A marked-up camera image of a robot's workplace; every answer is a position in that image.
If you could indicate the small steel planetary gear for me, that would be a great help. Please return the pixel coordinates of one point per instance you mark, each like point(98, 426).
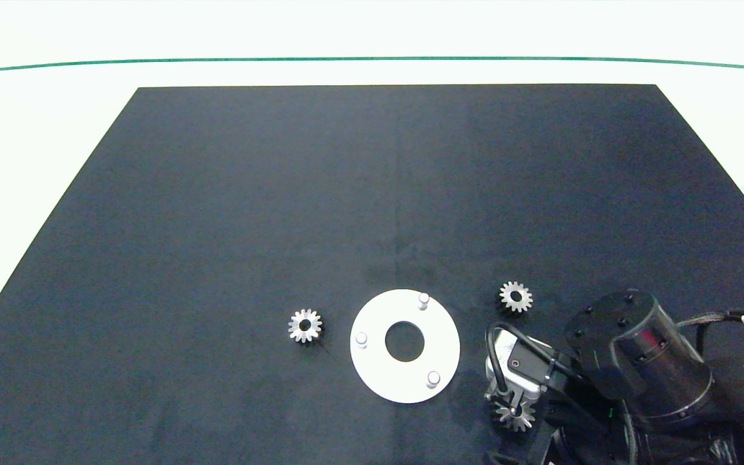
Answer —
point(515, 423)
point(524, 299)
point(296, 328)

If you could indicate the round white plate with pins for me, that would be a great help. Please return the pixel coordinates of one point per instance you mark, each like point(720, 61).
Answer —
point(378, 374)

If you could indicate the dark rectangular mat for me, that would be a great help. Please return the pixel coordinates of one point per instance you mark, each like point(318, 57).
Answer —
point(217, 194)

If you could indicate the thin green tape line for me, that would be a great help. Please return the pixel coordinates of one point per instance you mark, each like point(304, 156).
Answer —
point(372, 59)

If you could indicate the boxy wrist camera shiny side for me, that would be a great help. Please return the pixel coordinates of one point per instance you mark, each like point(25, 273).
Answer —
point(530, 361)

